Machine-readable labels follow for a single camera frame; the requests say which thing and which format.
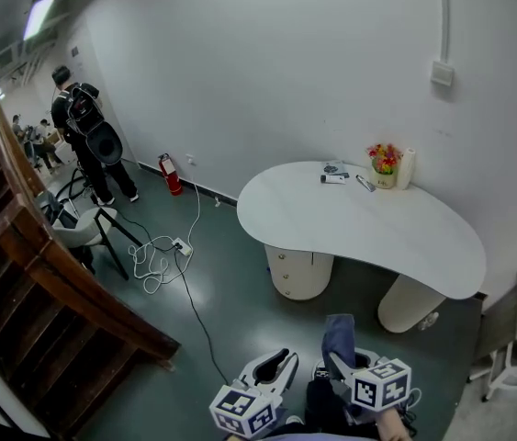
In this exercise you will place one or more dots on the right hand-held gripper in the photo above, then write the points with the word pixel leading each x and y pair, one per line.
pixel 379 384

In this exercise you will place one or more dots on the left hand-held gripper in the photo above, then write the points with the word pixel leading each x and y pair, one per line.
pixel 244 411

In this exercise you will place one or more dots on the dark blue cloth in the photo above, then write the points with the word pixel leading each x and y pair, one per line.
pixel 338 338

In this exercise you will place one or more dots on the person's right forearm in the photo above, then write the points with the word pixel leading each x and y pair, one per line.
pixel 393 427

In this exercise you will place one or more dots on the white kidney-shaped table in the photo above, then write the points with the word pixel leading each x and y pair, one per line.
pixel 354 228

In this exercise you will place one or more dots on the person's black and white sneaker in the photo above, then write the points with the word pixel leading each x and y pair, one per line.
pixel 294 420
pixel 321 369

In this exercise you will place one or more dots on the person's black trousers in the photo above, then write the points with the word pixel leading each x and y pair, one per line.
pixel 320 402

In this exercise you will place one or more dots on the person's blue shirt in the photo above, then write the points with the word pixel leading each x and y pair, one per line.
pixel 313 438

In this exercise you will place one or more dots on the small white floor object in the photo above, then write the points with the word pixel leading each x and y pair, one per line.
pixel 429 320

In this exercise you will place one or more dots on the grey wooden shelf desk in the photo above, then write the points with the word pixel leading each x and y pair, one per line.
pixel 506 310

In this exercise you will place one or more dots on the blue and silver tube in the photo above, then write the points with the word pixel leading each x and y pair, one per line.
pixel 366 183

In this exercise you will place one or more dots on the white tube with black cap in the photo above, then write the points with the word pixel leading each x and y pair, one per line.
pixel 333 179

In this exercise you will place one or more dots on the cream pot of colourful flowers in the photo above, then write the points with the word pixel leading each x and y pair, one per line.
pixel 384 173

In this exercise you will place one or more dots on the white ribbed vase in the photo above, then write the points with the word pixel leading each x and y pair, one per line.
pixel 406 168

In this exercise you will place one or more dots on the red fire extinguisher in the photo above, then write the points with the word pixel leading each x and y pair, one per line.
pixel 171 177

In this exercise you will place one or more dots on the white chair with black legs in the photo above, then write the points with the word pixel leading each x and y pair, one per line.
pixel 79 232

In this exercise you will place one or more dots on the brown wooden staircase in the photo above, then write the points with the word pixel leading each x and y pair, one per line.
pixel 33 292

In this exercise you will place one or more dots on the black oval basin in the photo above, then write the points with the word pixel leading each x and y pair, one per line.
pixel 104 145

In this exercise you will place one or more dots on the black backpack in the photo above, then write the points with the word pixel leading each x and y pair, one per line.
pixel 82 110

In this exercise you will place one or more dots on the ceiling light panel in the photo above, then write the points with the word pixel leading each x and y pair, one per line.
pixel 39 16

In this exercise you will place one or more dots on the white wall socket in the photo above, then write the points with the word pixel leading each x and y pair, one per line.
pixel 190 159

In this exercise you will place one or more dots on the white wall switch box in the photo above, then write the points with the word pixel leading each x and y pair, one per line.
pixel 442 72

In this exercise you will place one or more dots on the white wall conduit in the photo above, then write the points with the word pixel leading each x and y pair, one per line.
pixel 445 16

